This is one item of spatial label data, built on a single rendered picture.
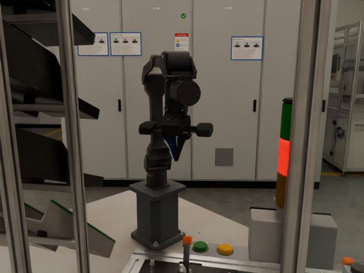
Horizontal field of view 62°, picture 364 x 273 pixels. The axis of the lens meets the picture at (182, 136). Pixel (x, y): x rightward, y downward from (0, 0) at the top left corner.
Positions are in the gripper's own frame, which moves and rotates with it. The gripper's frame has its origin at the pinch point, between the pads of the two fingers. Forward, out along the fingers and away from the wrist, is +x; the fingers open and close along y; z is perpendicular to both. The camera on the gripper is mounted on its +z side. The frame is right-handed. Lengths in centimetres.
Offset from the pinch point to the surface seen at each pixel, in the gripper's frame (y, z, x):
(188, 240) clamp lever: 5.3, 12.5, 18.6
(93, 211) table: -44, -36, 40
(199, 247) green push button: 6.4, -0.2, 28.2
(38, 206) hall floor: -195, -198, 126
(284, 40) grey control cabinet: 63, -296, -52
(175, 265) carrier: 1.3, 8.6, 28.4
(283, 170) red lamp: 22.1, 33.1, -6.3
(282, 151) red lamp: 21.9, 32.8, -9.0
